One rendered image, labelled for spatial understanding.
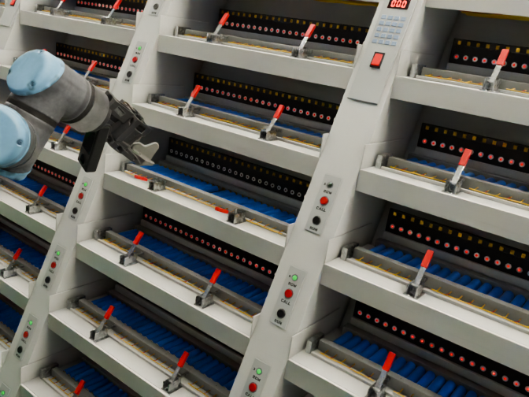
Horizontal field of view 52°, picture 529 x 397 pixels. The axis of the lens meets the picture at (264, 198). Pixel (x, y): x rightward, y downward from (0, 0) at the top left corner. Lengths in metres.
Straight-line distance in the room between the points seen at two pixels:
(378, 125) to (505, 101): 0.24
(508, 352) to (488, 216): 0.23
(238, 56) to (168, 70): 0.30
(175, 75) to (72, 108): 0.64
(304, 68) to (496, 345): 0.69
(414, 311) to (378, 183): 0.25
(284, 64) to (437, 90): 0.36
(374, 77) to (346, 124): 0.11
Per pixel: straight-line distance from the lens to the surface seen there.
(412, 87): 1.14
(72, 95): 1.03
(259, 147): 1.24
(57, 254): 1.59
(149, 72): 1.57
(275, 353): 1.14
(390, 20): 1.21
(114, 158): 1.54
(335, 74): 1.21
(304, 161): 1.17
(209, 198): 1.33
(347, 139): 1.14
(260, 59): 1.33
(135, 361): 1.40
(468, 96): 1.10
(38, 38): 2.18
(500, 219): 1.02
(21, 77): 1.01
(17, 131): 0.86
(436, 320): 1.02
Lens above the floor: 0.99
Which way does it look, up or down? 2 degrees up
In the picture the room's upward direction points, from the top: 21 degrees clockwise
